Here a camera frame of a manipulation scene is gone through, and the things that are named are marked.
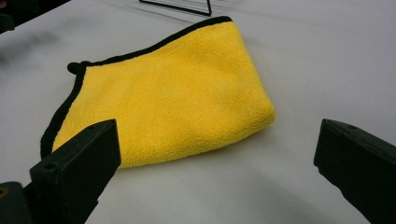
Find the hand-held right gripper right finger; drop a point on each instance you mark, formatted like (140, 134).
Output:
(358, 161)

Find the yellow towel with black edge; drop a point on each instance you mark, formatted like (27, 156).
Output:
(174, 99)

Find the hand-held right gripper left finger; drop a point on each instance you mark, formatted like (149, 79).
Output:
(74, 168)

